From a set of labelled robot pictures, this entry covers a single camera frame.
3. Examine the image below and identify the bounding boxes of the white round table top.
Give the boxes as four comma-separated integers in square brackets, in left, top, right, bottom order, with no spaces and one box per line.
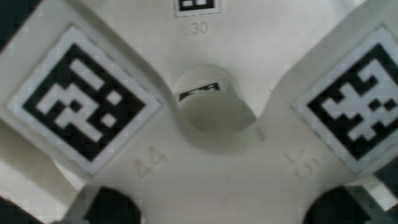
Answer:
[0,0,398,224]

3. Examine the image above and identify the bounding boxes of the white cross-shaped table base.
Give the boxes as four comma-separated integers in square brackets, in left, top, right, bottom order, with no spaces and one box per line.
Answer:
[0,0,398,224]

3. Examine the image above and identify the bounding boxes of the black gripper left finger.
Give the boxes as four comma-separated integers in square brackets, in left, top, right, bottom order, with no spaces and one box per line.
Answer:
[51,185,142,224]

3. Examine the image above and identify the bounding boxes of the white cylindrical table leg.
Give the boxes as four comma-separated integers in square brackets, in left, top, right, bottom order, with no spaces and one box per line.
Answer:
[172,65,255,133]

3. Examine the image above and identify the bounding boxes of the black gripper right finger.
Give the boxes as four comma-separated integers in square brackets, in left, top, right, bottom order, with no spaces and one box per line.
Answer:
[302,186,390,224]

